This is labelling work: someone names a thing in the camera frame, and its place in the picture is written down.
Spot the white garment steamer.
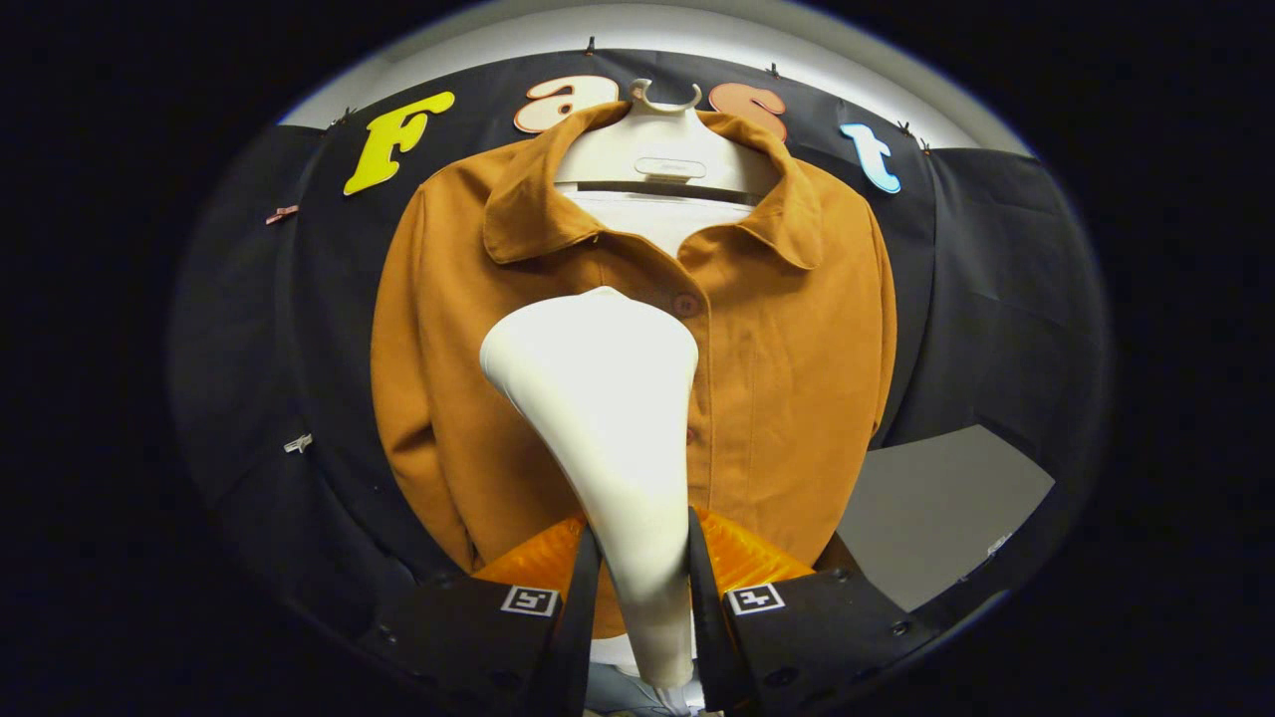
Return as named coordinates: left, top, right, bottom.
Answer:
left=479, top=286, right=700, bottom=690

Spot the white mannequin hanger stand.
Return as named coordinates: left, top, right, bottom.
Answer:
left=553, top=78, right=783, bottom=717

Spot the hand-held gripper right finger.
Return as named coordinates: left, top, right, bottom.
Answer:
left=687, top=506, right=942, bottom=717

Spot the orange button-up shirt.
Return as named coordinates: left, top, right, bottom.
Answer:
left=371, top=100, right=897, bottom=638

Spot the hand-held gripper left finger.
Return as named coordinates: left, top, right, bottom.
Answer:
left=359, top=515, right=604, bottom=717

